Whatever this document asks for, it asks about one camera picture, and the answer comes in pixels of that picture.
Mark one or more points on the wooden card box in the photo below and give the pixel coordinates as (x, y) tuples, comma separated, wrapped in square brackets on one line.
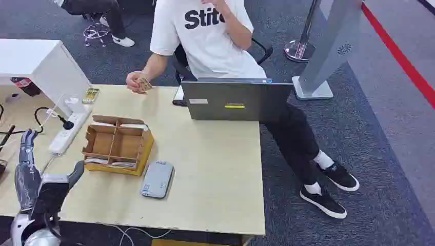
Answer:
[(117, 146)]

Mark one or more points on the green yellow card pack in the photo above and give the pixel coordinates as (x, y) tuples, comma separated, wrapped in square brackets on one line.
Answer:
[(90, 95)]

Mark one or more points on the grey kiosk stand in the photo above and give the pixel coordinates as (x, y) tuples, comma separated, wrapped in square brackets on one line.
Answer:
[(326, 51)]

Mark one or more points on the white plug adapter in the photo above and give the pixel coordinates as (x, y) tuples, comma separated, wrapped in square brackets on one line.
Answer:
[(71, 101)]

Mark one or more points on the chrome stool base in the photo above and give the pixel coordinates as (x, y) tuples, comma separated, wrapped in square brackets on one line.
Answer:
[(96, 32)]

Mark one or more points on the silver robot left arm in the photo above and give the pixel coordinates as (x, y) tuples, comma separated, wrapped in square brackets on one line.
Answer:
[(40, 239)]

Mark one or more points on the white power strip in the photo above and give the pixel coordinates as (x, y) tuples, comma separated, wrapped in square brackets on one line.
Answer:
[(68, 132)]

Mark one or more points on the red black bottle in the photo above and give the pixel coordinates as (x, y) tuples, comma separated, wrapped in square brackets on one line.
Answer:
[(26, 86)]

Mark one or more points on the white cards in slot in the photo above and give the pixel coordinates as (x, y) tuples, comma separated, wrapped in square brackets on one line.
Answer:
[(134, 126)]

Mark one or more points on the stack of cards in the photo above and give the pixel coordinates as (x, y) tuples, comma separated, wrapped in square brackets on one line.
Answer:
[(102, 161)]

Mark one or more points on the person's right hand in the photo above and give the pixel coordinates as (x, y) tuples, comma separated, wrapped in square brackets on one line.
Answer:
[(134, 82)]

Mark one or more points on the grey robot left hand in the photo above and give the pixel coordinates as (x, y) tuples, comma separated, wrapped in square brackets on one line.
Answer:
[(29, 185)]

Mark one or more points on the white cabinet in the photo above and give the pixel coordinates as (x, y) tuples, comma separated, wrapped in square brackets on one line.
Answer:
[(40, 64)]

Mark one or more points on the seated person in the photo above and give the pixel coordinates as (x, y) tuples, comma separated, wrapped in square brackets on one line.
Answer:
[(210, 44)]

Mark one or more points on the grey laptop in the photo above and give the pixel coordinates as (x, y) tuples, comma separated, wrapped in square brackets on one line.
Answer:
[(234, 102)]

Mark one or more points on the yellow wooden board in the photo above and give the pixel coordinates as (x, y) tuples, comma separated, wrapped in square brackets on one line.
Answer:
[(190, 242)]

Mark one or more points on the person in black trousers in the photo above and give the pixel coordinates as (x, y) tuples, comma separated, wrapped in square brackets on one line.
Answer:
[(102, 10)]

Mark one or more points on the small printed card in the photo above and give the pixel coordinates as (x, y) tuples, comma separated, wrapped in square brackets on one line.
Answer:
[(145, 84)]

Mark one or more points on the grey flat card reader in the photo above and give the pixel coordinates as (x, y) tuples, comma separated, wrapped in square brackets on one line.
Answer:
[(157, 179)]

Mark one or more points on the chrome stanchion post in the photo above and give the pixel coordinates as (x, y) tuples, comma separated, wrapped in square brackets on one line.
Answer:
[(300, 44)]

